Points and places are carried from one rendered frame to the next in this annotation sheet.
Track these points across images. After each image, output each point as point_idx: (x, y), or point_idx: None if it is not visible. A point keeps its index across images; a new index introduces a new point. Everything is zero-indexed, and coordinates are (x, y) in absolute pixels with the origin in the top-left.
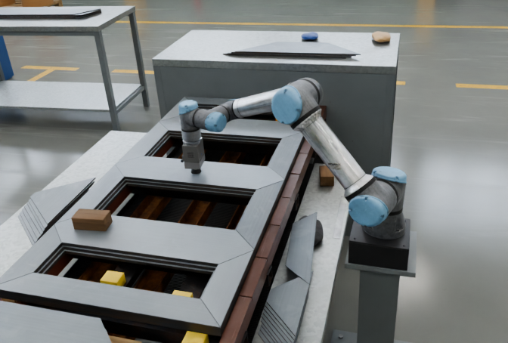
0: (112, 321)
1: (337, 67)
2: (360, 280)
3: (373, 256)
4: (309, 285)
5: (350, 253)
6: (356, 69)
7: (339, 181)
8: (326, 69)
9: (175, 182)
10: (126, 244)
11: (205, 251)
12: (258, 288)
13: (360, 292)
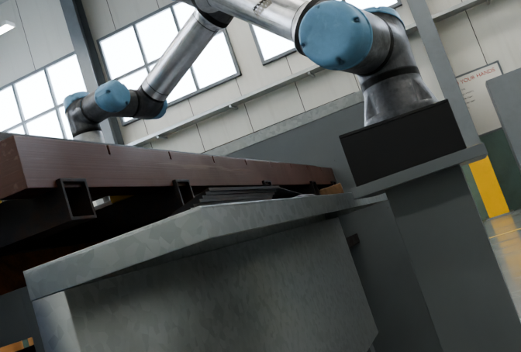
0: None
1: (326, 108)
2: (404, 236)
3: (394, 147)
4: (266, 188)
5: (351, 163)
6: (351, 101)
7: (279, 26)
8: (312, 117)
9: None
10: None
11: None
12: (139, 166)
13: (414, 266)
